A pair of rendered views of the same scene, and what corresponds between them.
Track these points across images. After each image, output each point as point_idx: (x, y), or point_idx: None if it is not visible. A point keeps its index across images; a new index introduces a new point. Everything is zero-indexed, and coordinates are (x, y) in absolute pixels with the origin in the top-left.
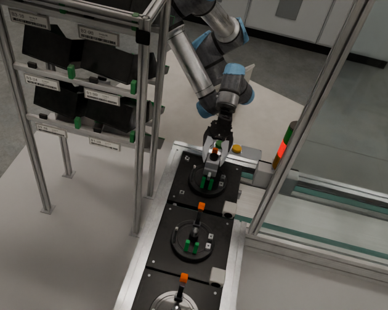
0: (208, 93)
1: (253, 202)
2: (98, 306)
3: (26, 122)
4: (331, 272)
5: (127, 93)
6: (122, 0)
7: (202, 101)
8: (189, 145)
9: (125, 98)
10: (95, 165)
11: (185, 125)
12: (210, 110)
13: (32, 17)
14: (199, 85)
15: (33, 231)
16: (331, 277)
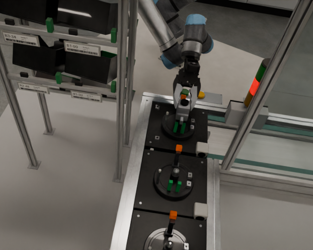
0: (172, 45)
1: (220, 141)
2: (93, 249)
3: (8, 82)
4: (296, 196)
5: (107, 42)
6: None
7: (167, 53)
8: (157, 95)
9: None
10: (73, 121)
11: (149, 79)
12: (175, 61)
13: None
14: (163, 38)
15: (23, 186)
16: (297, 201)
